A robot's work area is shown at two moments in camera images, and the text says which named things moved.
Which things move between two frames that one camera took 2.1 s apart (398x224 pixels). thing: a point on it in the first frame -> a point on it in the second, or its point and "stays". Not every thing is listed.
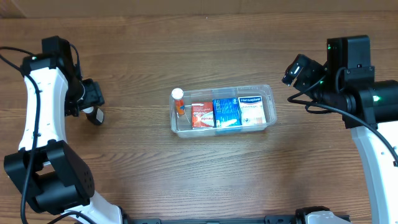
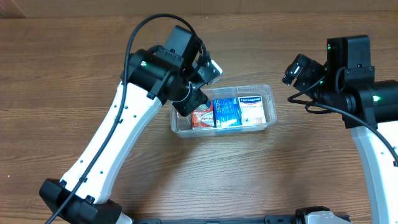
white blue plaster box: x=251 y=110 stays
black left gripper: x=93 y=94 -> x=195 y=100
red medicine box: x=202 y=114 stays
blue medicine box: x=226 y=112 stays
